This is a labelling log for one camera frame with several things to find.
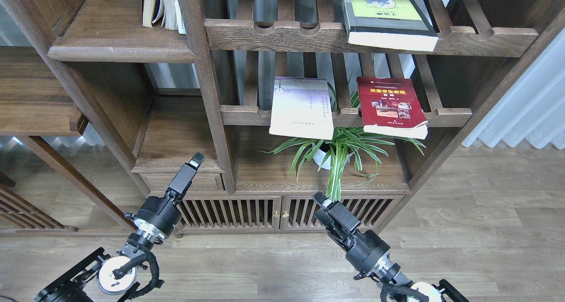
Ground spider plant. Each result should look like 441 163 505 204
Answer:
260 79 427 203

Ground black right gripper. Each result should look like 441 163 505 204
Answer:
313 192 393 280

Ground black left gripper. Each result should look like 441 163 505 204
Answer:
125 152 206 245

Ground upright white books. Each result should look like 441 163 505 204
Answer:
162 0 186 34

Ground yellow and grey thick book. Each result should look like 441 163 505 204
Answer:
341 0 439 51

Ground red book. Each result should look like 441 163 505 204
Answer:
356 76 428 140

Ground dark wooden bookshelf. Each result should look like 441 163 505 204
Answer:
1 0 564 233

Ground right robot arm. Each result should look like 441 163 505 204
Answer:
313 192 468 302

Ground white plant pot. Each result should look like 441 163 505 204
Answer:
311 143 336 170

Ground upright beige book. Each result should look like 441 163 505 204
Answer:
142 0 160 27

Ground white curtain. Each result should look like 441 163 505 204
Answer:
462 32 565 150

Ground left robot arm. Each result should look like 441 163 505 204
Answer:
35 152 205 302

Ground pale lavender book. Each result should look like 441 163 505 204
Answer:
269 76 334 140

